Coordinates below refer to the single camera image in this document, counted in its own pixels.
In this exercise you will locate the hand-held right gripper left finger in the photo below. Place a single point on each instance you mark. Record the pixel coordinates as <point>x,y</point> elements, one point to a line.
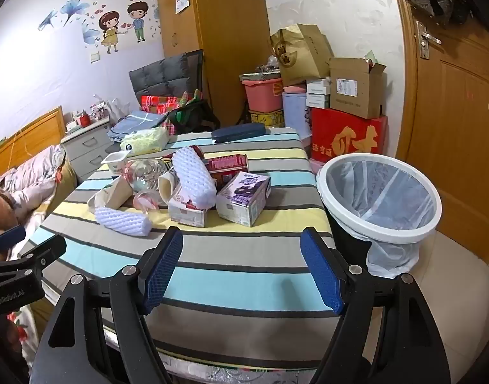
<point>162,272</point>

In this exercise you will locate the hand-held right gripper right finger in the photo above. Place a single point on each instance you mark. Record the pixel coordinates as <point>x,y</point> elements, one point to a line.
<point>322,276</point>

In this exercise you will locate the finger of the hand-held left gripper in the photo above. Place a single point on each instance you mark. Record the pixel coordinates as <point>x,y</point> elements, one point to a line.
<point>40,254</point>
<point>8,238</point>

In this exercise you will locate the white paper cup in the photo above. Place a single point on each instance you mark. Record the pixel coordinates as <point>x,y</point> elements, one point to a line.
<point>108,198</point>
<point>165,188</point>

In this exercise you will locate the clear plastic cola bottle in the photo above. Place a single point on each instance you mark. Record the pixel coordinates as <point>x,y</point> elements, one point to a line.
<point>146,174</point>

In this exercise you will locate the clear plastic bin liner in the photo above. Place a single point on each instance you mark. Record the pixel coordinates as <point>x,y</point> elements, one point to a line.
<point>388,196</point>

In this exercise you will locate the purple printed carton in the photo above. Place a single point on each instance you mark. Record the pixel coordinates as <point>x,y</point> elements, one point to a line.
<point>244,196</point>

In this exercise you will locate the white trash bin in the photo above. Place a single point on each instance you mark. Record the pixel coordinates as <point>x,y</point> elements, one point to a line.
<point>428,224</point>

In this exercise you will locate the red drink can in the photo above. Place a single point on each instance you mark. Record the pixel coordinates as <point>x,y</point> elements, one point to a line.
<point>228,166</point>

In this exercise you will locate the brown fuzzy cloth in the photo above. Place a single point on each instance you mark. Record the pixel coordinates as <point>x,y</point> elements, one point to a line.
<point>0,204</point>

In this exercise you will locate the floral bed sheet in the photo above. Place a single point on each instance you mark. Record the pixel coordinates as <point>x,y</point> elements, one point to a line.
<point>24,328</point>

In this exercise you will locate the small white foam net sleeve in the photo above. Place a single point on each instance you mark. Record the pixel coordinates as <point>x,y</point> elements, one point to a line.
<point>122,220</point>

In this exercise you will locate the red cartoon drink carton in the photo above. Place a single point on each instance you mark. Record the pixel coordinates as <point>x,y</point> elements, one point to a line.
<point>186,210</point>

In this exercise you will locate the striped tablecloth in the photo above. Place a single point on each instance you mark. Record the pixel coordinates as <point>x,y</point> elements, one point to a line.
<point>228,248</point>

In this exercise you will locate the pink quilt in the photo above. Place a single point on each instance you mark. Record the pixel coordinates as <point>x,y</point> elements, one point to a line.
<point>32,172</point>

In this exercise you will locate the clear plastic cup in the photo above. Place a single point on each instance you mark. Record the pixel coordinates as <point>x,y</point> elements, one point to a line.
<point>145,200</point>

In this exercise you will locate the large white foam net sleeve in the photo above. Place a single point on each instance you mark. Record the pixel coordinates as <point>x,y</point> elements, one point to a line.
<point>192,178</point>

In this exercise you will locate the pink stool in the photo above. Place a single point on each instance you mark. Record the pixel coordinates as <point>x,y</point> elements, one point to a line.
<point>316,166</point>

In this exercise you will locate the wooden bed headboard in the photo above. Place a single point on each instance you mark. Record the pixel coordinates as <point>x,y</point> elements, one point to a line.
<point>36,128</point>

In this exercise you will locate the grey nightstand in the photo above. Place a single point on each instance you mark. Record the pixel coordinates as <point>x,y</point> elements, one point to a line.
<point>84,148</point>

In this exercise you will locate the white yogurt cup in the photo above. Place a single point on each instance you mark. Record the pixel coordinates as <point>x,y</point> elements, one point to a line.
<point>115,160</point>

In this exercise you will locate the silver floral table cover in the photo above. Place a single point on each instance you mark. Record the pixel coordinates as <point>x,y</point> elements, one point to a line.
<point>228,374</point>

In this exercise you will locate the green tissue pack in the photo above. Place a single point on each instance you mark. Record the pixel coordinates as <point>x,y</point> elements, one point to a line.
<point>146,140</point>

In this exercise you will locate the red gift box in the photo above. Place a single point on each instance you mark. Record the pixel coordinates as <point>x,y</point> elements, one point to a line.
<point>348,140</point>

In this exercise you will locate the red jar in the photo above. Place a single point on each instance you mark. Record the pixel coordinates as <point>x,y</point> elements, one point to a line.
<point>84,120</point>

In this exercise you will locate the folded blue cloth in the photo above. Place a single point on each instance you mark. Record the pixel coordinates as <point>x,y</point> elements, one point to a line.
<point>134,122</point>

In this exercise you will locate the dark blue glasses case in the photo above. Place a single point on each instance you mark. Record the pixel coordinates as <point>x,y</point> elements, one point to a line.
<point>238,132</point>

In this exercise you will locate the black bag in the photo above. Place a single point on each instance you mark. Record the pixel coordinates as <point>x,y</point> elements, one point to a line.
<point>196,116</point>

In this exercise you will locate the white plastic bag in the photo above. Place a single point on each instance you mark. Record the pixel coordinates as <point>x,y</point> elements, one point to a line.
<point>118,108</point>

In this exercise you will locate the yellow printed box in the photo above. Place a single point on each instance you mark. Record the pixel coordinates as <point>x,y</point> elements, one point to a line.
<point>268,119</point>

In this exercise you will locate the light blue bin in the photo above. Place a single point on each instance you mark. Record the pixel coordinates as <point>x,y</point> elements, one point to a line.
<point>294,112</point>

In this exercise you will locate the red plaid bag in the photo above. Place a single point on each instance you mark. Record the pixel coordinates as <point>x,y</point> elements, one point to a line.
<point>156,102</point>

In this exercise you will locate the white green medicine box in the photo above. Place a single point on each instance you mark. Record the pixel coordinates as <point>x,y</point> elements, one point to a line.
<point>318,100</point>
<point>318,86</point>

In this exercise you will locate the open cardboard box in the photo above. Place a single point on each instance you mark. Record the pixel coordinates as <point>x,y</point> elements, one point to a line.
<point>352,102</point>

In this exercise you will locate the pink storage bin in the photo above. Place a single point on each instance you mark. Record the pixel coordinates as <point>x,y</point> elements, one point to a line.
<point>262,96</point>

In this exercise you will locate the wooden door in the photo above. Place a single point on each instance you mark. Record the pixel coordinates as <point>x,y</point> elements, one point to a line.
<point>448,128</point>

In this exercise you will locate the grey quilted chair cushion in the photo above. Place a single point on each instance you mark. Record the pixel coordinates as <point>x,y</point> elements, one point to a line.
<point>158,76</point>

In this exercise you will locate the black mesh chair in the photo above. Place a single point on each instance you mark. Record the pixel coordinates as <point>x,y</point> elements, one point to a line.
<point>195,70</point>

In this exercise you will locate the patterned flat box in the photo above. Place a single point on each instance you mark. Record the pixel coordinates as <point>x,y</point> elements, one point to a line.
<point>260,75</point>

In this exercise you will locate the brown paper gift bag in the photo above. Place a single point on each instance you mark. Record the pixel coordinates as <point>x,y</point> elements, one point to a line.
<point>308,56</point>

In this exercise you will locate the green paper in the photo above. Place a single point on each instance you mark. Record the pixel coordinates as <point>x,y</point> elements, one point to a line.
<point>370,56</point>

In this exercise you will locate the wooden wardrobe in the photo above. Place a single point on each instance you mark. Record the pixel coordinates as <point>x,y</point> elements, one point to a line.
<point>228,48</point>

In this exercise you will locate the white hanging tag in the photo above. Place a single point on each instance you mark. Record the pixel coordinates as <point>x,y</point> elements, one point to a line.
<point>182,0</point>

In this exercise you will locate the white wall socket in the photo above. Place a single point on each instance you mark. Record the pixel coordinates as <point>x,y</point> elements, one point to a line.
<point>95,57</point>

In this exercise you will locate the cartoon couple wall sticker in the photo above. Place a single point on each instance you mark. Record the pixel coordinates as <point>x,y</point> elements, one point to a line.
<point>110,28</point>

